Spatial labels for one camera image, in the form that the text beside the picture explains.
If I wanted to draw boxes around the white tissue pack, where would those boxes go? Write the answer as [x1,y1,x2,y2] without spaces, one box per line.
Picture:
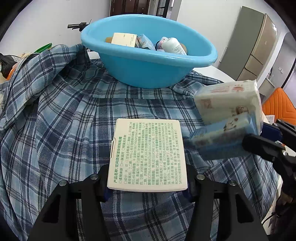
[194,80,263,134]

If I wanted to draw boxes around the orange chair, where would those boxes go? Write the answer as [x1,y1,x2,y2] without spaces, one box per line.
[262,87,296,126]

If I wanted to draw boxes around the blue tissue pack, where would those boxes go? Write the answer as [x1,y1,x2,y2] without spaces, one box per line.
[190,113,257,161]

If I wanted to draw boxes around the white plastic bottle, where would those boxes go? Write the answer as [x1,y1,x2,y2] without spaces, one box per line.
[161,37,187,55]

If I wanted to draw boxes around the black folding bicycle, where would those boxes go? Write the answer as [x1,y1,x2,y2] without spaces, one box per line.
[67,20,92,32]

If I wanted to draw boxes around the yellow container green rim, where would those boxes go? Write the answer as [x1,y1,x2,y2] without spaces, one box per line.
[32,43,53,53]

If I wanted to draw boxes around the orange top square box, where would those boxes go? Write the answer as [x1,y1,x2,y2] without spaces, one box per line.
[111,33,138,47]

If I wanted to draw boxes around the dark brown door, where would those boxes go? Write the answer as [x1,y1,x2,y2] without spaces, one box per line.
[110,0,150,16]

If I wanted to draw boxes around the light blue wipes pack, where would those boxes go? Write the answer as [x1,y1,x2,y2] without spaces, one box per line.
[135,34,156,51]

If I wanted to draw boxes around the person's right hand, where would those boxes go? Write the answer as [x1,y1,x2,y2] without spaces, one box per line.
[275,189,295,223]

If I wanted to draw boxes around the white paper sheet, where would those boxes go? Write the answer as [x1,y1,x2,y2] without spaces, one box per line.
[266,115,275,125]

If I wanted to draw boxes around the blue plaid shirt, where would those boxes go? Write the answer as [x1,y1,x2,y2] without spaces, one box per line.
[1,44,279,240]

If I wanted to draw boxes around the large cream box green text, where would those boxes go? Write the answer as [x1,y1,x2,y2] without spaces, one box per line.
[107,118,188,192]

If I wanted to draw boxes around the orange tissue box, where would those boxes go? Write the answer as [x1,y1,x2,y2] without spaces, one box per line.
[7,68,15,80]

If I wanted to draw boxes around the translucent orange soap case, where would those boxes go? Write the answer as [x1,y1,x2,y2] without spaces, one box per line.
[105,37,112,43]

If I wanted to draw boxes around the black parcel bag with label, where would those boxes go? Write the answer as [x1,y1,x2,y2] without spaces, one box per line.
[0,53,17,79]

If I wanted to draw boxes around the blue plastic basin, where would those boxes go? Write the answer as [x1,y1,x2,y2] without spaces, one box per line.
[81,14,218,89]

